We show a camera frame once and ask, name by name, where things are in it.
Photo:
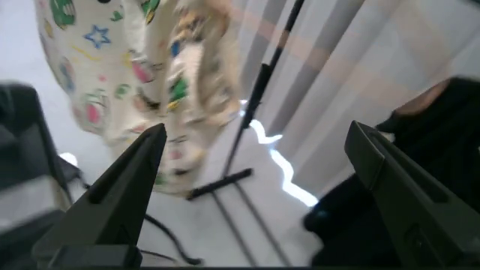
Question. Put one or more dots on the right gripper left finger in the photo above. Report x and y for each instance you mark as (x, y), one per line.
(108, 210)

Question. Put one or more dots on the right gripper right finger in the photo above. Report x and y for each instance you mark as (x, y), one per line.
(412, 210)

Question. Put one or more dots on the black garment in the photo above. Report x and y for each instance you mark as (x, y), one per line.
(442, 150)

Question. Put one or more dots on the cream printed garment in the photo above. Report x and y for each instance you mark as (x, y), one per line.
(123, 75)

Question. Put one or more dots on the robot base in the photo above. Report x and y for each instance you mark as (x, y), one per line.
(22, 168)

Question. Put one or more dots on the black clothes rack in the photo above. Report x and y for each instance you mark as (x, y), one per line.
(258, 90)

